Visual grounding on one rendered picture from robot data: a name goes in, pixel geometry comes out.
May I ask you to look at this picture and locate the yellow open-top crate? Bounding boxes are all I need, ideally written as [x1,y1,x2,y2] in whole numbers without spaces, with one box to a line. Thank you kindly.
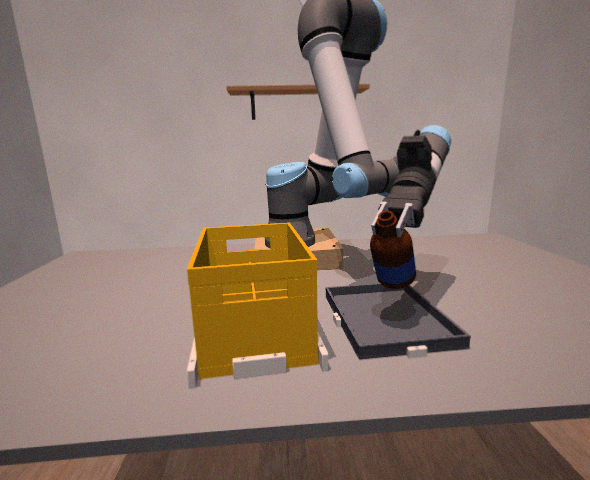
[187,223,318,379]

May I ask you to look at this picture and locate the brown glass bottle with blue label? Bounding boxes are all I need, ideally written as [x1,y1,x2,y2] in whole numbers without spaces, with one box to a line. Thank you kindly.
[370,211,416,289]

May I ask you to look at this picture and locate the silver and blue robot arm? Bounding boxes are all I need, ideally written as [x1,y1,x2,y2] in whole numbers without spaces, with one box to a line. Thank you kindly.
[266,0,399,247]

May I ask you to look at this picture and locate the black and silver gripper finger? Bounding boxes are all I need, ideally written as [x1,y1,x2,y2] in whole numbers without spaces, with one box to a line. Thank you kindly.
[395,203,415,238]
[371,202,389,235]

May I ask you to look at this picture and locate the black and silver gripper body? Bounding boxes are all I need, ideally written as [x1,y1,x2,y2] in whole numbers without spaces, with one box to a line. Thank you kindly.
[382,130,442,228]

